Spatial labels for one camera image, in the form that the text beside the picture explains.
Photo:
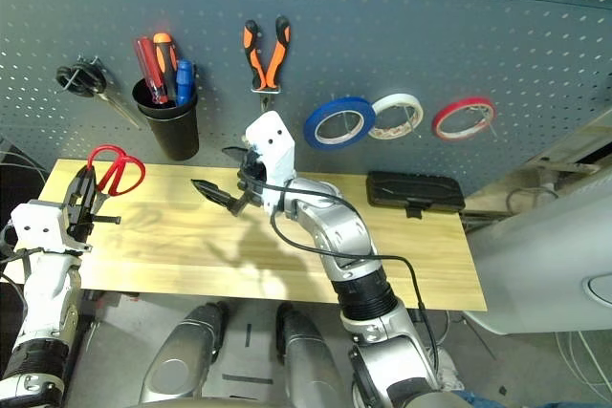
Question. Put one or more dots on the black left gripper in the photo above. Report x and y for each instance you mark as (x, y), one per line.
(79, 226)

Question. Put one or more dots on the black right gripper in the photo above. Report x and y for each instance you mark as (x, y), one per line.
(253, 178)

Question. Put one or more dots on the blue tape roll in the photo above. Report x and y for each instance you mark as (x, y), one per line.
(313, 133)

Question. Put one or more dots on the orange black needle-nose pliers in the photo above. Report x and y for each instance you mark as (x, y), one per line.
(272, 69)

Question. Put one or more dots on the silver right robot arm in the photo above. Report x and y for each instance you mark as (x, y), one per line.
(354, 245)

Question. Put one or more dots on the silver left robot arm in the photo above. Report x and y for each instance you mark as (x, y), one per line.
(43, 303)

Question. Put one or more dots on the dark grey pegboard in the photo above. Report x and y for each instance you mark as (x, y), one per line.
(382, 21)

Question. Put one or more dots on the black plastic cup holder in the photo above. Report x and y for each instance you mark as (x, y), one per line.
(174, 135)

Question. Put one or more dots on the metal scissors hook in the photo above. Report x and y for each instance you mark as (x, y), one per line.
(88, 66)

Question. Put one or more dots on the short black floor tape strip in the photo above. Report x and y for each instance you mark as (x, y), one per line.
(248, 336)

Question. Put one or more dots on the silver robot left leg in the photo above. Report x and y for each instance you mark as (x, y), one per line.
(179, 360)

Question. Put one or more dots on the silver robot leg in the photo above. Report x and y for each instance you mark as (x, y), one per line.
(306, 360)
(179, 360)

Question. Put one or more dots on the black plastic tool case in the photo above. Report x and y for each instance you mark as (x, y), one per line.
(416, 190)

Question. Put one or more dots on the white tape roll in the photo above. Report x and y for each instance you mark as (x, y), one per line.
(416, 109)

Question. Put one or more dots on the silver robot right leg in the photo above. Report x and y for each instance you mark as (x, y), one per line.
(306, 360)

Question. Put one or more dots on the long black floor tape strip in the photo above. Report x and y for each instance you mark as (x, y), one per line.
(248, 379)

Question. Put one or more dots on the red tape roll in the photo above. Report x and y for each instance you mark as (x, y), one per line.
(440, 123)

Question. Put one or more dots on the white bystander shoe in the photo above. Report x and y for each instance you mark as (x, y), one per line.
(452, 372)

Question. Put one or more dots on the white machine housing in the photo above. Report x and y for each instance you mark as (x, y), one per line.
(531, 260)

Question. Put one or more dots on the blue jeans bystander leg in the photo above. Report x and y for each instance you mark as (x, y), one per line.
(478, 401)

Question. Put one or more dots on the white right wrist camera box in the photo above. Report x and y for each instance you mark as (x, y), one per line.
(275, 150)

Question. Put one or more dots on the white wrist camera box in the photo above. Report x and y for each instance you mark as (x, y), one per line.
(38, 226)
(275, 150)

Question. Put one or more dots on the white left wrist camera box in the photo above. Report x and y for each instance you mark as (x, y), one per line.
(38, 226)

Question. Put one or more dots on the beige wooden frame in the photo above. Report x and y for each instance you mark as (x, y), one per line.
(559, 150)

